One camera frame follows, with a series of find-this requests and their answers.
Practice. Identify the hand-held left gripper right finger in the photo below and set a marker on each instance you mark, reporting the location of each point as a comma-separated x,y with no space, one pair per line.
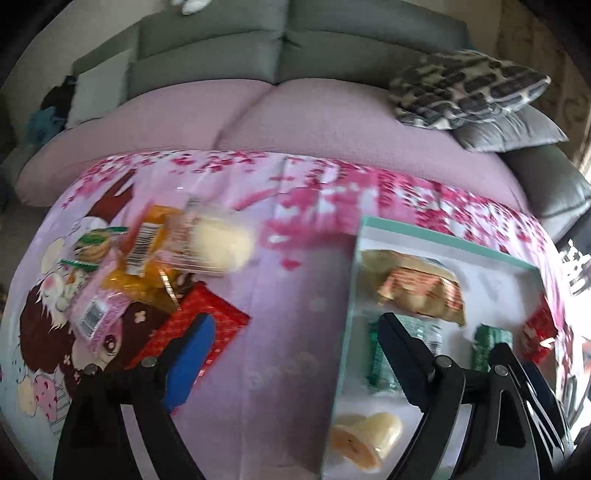
406,364

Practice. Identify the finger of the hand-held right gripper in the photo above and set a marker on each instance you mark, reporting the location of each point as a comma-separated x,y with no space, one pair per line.
538,387

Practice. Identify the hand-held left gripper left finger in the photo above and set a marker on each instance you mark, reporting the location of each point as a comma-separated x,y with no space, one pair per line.
194,355

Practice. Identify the green snack packet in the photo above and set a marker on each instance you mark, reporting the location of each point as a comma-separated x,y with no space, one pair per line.
485,346
383,369

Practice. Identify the red snack box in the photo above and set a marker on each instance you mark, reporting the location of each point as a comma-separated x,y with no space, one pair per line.
226,318

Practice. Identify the red flower print packet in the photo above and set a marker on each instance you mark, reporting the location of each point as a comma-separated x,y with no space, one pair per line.
538,330

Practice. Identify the clear pack yellow cake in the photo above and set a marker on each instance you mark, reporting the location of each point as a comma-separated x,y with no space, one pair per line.
364,434
221,240

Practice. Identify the beige cookie packet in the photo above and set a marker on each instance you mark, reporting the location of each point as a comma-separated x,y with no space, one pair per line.
415,281

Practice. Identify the teal shallow cardboard tray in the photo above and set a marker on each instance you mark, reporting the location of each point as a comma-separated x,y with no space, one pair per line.
498,295

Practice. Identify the pink barcode snack packet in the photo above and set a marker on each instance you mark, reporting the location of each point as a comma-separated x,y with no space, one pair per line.
97,318

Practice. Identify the orange snack packet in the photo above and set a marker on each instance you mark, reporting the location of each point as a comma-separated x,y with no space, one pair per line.
157,230

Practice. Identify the green trim cracker packet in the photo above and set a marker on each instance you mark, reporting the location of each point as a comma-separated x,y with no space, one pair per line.
97,244

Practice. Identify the pink printed blanket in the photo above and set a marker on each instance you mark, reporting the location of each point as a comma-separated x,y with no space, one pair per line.
277,346

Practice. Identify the grey pillow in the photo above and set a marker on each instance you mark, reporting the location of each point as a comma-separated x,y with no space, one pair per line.
508,134

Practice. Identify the teal cloth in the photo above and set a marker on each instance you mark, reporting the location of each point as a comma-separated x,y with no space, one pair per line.
44,127

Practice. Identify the black white patterned pillow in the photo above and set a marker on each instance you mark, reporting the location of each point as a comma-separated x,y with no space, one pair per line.
461,87

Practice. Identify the light grey cushion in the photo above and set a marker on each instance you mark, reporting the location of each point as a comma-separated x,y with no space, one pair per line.
97,87

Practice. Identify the dark clothes pile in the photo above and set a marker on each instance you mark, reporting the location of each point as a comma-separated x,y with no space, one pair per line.
57,97

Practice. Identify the grey green sofa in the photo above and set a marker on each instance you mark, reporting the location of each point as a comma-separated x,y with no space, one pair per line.
207,50

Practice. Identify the grey white plush toy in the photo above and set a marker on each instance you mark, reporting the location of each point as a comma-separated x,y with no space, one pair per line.
191,5

